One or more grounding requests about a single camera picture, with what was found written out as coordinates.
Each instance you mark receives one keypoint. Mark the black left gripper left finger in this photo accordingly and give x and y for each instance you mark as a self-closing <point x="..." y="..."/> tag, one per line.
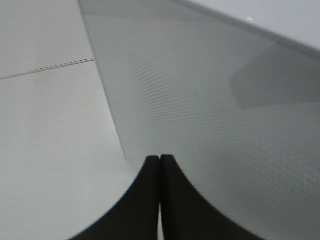
<point x="136" y="215"/>

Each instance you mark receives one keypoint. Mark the white microwave door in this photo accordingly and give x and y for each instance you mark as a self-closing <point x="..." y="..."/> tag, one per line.
<point x="237" y="106"/>

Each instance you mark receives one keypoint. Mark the white microwave oven body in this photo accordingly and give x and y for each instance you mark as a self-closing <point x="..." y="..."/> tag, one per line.
<point x="296" y="20"/>

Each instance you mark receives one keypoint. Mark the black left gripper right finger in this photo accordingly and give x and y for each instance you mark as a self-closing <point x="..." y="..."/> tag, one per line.
<point x="185" y="214"/>

